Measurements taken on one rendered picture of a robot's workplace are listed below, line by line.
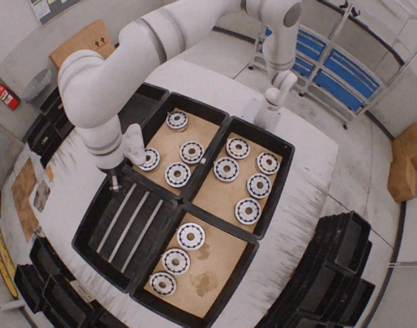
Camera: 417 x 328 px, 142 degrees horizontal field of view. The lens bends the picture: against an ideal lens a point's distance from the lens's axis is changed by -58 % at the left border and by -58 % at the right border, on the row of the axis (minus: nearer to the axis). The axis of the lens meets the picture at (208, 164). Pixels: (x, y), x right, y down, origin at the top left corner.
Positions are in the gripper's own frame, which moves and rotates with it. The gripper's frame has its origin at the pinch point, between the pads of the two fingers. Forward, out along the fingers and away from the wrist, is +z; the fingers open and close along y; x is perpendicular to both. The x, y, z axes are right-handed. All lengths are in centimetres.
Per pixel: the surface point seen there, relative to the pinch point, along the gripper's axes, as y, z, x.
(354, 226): 72, 13, 136
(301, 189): 22, 11, 80
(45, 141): -97, 109, -98
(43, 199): -16, 60, -65
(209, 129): -18.7, 13.0, 39.8
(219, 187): 7.8, 13.2, 35.0
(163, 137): -20.9, 19.5, 20.1
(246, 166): 3.1, 9.1, 48.1
